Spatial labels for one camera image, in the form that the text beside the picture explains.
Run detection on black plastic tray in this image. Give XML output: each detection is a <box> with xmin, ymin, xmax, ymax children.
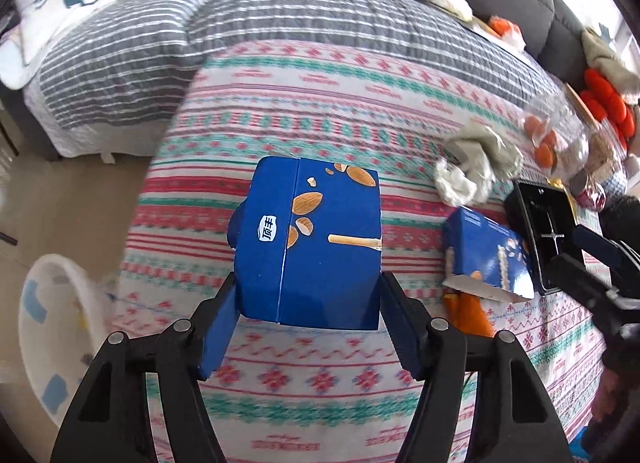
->
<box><xmin>503</xmin><ymin>179</ymin><xmax>585</xmax><ymax>295</ymax></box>

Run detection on orange peel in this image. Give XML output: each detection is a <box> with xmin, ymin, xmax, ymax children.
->
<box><xmin>442</xmin><ymin>291</ymin><xmax>495</xmax><ymax>337</ymax></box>

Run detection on torn blue box piece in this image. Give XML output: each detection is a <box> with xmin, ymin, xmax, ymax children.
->
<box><xmin>442</xmin><ymin>206</ymin><xmax>536</xmax><ymax>303</ymax></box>

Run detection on white paper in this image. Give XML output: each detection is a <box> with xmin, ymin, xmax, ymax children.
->
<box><xmin>434</xmin><ymin>122</ymin><xmax>524</xmax><ymax>208</ymax></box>

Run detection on blue almond snack box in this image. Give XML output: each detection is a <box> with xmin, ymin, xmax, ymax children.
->
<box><xmin>228</xmin><ymin>157</ymin><xmax>382</xmax><ymax>331</ymax></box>

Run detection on yellow snack wrapper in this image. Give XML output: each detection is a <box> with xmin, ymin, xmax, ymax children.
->
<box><xmin>547</xmin><ymin>178</ymin><xmax>577</xmax><ymax>213</ymax></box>

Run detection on white trash bin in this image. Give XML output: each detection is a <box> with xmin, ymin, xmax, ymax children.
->
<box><xmin>18</xmin><ymin>254</ymin><xmax>118</xmax><ymax>425</ymax></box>

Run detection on tangerine in jar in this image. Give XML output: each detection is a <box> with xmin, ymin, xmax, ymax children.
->
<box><xmin>534</xmin><ymin>142</ymin><xmax>556</xmax><ymax>171</ymax></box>
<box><xmin>541</xmin><ymin>131</ymin><xmax>558</xmax><ymax>149</ymax></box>
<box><xmin>523</xmin><ymin>116</ymin><xmax>541</xmax><ymax>139</ymax></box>

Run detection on glass jar with wooden lid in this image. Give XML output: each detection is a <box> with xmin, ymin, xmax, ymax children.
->
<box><xmin>520</xmin><ymin>92</ymin><xmax>589</xmax><ymax>183</ymax></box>

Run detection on patterned knit tablecloth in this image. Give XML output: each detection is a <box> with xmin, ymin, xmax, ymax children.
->
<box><xmin>109</xmin><ymin>40</ymin><xmax>609</xmax><ymax>463</ymax></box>

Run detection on red cushion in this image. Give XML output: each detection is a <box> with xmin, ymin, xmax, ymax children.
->
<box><xmin>579</xmin><ymin>68</ymin><xmax>636</xmax><ymax>142</ymax></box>

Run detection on beige blanket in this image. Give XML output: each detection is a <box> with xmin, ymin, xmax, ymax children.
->
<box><xmin>582</xmin><ymin>28</ymin><xmax>640</xmax><ymax>106</ymax></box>

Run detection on orange white snack bag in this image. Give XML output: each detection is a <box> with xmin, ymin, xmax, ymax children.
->
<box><xmin>488</xmin><ymin>16</ymin><xmax>526</xmax><ymax>52</ymax></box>

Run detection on grey striped quilt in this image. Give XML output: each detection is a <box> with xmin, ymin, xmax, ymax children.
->
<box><xmin>23</xmin><ymin>0</ymin><xmax>556</xmax><ymax>158</ymax></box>

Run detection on white deer print pillow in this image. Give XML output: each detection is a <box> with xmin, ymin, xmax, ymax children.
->
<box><xmin>15</xmin><ymin>0</ymin><xmax>118</xmax><ymax>64</ymax></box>

